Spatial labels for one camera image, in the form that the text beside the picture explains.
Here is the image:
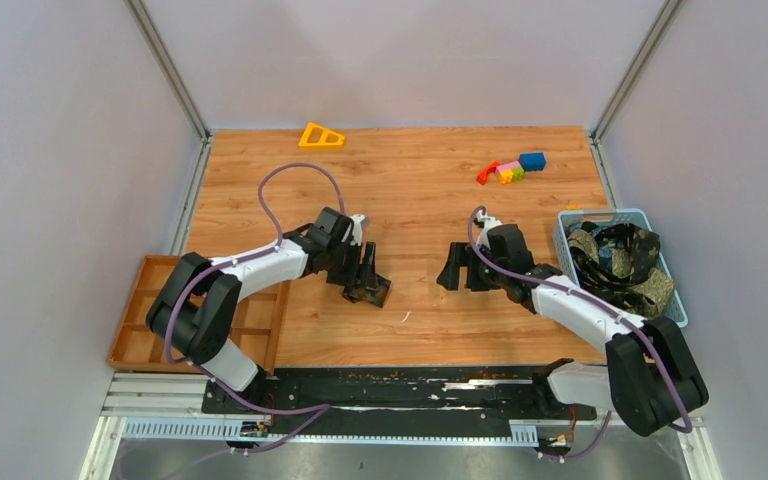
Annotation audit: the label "aluminium frame rails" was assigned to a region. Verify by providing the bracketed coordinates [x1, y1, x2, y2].
[85, 370, 710, 465]

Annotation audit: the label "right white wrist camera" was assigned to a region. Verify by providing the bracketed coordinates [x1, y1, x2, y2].
[474, 211, 503, 248]

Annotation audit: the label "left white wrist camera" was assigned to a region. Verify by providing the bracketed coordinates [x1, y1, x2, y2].
[350, 214, 368, 246]

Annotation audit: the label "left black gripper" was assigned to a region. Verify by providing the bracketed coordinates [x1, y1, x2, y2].
[327, 239, 379, 291]

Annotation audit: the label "yellow triangular plastic block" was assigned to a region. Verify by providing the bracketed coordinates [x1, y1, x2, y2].
[297, 122, 346, 150]

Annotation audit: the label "olive patterned rolled tie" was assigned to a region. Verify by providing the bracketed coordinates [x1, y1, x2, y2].
[568, 228, 677, 321]

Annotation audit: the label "blue green brown tie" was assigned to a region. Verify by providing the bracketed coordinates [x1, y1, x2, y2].
[342, 274, 391, 308]

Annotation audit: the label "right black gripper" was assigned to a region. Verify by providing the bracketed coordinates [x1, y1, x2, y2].
[436, 243, 507, 292]

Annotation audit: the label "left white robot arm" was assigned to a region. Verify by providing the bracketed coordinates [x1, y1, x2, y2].
[146, 207, 391, 413]

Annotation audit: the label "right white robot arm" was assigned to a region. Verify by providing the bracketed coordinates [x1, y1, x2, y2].
[436, 218, 710, 437]

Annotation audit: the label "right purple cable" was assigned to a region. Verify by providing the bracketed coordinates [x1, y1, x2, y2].
[466, 205, 694, 463]

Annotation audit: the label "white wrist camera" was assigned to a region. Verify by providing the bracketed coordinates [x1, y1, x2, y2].
[350, 214, 368, 246]
[474, 211, 503, 248]

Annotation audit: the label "colourful toy brick assembly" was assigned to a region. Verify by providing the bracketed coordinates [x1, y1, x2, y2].
[476, 152, 547, 185]

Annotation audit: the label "wooden compartment tray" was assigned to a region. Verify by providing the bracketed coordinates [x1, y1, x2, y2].
[107, 255, 290, 373]

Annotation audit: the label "blue perforated plastic basket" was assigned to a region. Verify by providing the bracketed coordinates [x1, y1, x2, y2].
[552, 208, 688, 328]

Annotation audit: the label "dark floral tie in basket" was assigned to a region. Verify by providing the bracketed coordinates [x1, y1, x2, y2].
[566, 222, 664, 313]

